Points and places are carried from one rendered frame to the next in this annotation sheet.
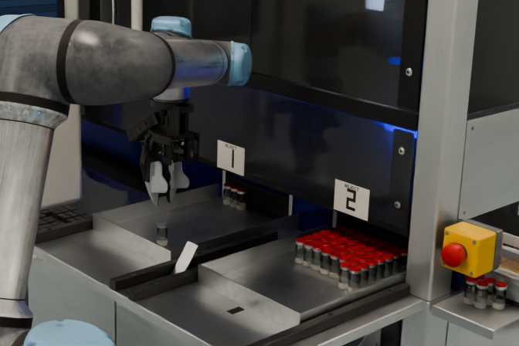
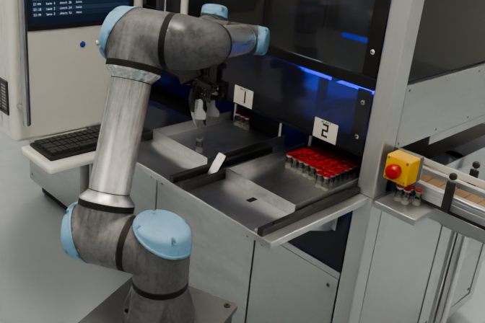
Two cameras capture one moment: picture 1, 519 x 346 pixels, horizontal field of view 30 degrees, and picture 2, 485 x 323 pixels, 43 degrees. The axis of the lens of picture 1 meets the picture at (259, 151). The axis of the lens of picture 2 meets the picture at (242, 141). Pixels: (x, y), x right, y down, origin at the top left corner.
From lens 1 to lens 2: 16 cm
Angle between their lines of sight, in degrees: 7
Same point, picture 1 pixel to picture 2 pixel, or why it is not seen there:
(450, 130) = (397, 92)
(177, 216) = (206, 132)
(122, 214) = (171, 130)
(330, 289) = (309, 187)
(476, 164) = (409, 113)
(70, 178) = not seen: hidden behind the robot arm
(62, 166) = not seen: hidden behind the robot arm
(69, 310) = not seen: hidden behind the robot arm
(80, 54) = (175, 37)
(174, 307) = (212, 196)
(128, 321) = (165, 194)
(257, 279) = (263, 178)
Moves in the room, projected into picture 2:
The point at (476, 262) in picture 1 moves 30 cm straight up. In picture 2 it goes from (407, 177) to (431, 66)
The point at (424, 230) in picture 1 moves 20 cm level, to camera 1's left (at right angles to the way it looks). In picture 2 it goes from (373, 153) to (300, 148)
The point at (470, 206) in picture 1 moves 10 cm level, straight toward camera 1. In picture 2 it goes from (403, 139) to (403, 153)
